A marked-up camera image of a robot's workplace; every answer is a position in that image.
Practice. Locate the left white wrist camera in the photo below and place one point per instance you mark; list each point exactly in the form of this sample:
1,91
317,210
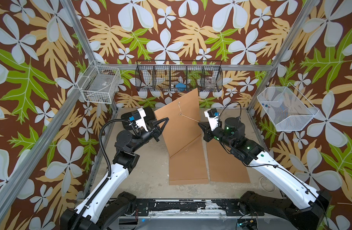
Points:
138,117

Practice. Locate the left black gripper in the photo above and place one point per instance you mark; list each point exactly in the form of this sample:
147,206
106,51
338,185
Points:
155,131

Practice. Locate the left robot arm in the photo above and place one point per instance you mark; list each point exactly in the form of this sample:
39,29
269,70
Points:
96,212

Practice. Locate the clear round lid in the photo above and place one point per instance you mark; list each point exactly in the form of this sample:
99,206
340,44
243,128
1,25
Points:
266,184

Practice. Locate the black wire basket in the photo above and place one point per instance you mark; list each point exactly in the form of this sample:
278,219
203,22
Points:
164,75

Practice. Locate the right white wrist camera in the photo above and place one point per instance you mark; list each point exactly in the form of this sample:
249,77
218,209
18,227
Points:
213,117

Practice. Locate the white wire basket left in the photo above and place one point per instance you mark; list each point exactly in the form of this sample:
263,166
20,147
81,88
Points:
98,83

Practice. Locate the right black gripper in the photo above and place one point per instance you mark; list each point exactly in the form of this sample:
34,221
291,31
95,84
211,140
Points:
205,126

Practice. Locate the brown file bag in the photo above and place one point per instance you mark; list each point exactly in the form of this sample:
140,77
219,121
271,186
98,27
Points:
188,166
224,167
182,127

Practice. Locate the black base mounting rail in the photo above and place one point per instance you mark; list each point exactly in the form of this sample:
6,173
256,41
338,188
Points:
144,207

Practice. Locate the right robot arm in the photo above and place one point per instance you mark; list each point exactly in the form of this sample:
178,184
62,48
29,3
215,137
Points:
304,206

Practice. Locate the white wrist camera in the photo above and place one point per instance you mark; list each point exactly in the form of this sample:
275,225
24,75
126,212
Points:
138,117
213,117

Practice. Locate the white mesh basket right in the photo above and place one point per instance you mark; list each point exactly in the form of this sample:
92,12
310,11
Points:
287,107

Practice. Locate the blue object in basket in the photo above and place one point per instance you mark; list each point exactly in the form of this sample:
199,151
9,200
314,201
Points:
181,87

